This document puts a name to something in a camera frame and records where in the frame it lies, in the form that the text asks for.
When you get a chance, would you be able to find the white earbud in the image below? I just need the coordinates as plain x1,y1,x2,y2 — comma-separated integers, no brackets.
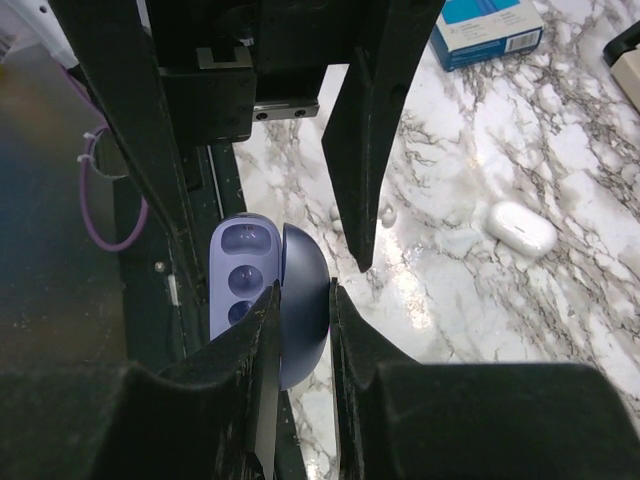
329,205,343,232
379,203,397,228

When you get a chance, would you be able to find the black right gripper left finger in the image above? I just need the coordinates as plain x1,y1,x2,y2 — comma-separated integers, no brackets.
1,286,281,479

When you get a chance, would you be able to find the purple earbud charging case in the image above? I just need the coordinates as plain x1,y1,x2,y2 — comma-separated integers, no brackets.
209,213,331,390

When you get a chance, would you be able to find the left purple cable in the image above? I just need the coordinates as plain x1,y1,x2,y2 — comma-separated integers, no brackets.
59,64,150,252

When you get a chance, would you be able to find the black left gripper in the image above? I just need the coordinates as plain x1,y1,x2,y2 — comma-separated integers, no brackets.
50,1,444,303

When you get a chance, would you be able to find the white earbud charging case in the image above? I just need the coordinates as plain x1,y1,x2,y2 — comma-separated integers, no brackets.
486,201,557,258

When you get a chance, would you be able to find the blue razor box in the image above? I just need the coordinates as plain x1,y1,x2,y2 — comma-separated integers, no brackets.
430,0,544,72

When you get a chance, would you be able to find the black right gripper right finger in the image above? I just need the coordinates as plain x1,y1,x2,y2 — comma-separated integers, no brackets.
329,284,639,479

